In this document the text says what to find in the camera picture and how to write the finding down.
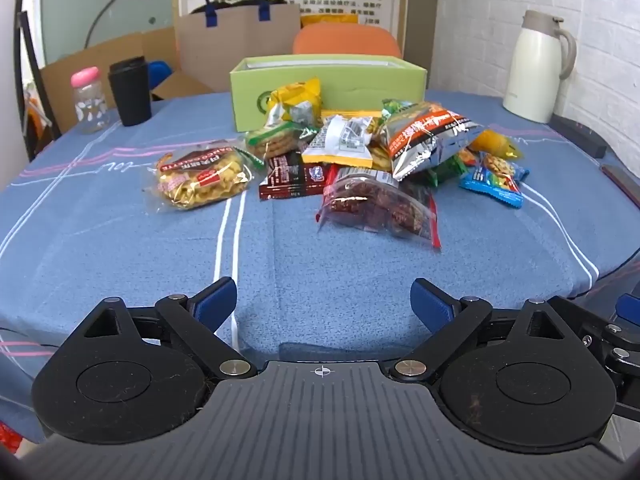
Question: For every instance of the yellow white snack packet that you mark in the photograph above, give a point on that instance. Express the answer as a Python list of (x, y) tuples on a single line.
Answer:
[(335, 145)]

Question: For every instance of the light green cardboard box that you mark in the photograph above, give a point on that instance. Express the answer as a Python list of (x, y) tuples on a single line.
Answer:
[(350, 92)]

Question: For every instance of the blue peanut packet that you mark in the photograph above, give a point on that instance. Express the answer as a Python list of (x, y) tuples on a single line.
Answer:
[(492, 177)]

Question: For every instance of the clear red dates packet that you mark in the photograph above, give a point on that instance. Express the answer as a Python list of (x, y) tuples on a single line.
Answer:
[(370, 205)]

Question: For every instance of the clear twisted cracker packet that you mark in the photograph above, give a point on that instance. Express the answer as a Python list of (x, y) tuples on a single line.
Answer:
[(200, 180)]

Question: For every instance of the flat dark object red edge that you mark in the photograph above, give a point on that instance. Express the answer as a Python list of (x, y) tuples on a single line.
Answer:
[(622, 177)]

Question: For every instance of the black rectangular box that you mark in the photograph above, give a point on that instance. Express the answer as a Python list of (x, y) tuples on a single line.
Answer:
[(580, 135)]

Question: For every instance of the blue plastic object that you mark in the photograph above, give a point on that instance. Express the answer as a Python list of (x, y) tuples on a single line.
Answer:
[(159, 72)]

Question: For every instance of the white thermos jug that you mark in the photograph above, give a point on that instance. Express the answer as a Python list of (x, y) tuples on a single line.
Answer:
[(530, 70)]

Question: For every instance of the orange chair back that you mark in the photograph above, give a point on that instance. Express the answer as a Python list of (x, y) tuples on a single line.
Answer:
[(345, 40)]

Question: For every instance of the small silver green packet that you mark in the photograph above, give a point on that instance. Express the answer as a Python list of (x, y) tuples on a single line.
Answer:
[(305, 112)]

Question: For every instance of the silver orange snack bag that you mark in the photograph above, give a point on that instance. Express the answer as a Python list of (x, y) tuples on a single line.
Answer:
[(425, 135)]

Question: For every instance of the blue striped tablecloth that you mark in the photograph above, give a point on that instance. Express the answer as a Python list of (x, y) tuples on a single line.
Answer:
[(150, 260)]

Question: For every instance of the green pea snack packet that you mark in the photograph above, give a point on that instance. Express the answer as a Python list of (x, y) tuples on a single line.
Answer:
[(397, 106)]

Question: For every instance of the clear bottle pink lid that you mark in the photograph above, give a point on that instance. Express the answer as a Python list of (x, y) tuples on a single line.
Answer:
[(90, 110)]

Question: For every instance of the dark red snack packet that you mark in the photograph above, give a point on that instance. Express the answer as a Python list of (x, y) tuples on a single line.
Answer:
[(285, 175)]

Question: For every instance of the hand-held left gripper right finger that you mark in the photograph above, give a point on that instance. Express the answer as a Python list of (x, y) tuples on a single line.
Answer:
[(430, 305)]

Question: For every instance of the green biscuit packet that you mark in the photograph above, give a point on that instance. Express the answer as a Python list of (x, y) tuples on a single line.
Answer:
[(272, 140)]

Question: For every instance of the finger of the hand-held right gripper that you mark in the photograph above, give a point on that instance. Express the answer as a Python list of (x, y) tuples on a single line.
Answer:
[(629, 305), (625, 385)]

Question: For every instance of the open cardboard box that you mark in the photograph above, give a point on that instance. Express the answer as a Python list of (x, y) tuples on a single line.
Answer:
[(75, 75)]

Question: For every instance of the black cup with lid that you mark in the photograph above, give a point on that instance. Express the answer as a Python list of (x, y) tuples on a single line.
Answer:
[(130, 95)]

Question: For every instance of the orange plastic object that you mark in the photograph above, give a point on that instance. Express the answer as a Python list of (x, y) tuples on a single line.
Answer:
[(37, 115)]

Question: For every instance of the frosted glass panel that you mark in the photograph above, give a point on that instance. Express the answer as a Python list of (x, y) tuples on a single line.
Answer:
[(100, 5)]

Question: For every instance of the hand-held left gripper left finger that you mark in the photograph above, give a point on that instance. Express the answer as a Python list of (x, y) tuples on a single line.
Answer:
[(216, 301)]

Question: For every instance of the black metal frame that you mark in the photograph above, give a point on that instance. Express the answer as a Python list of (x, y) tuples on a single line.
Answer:
[(35, 70)]

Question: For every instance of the yellow soft bread packet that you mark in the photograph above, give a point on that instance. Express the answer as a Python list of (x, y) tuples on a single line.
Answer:
[(492, 142)]

